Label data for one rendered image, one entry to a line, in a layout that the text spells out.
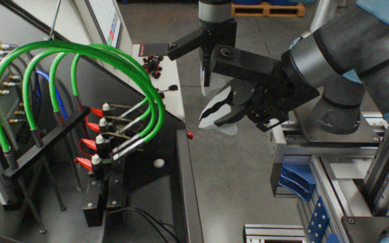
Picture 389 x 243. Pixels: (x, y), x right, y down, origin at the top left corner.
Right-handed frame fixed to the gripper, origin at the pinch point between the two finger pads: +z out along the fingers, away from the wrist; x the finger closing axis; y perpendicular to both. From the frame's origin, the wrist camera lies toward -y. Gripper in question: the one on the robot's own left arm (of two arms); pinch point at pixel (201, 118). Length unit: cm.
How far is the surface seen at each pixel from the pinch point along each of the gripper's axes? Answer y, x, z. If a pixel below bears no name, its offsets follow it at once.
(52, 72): -23.5, 19.8, 33.3
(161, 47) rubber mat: 18, 99, 60
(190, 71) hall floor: 109, 236, 156
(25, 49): -31.0, 7.8, 18.0
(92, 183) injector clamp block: 1.2, 3.5, 46.8
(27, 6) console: -38, 39, 37
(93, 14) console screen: -21, 56, 38
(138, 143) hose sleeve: 0.4, 6.0, 23.5
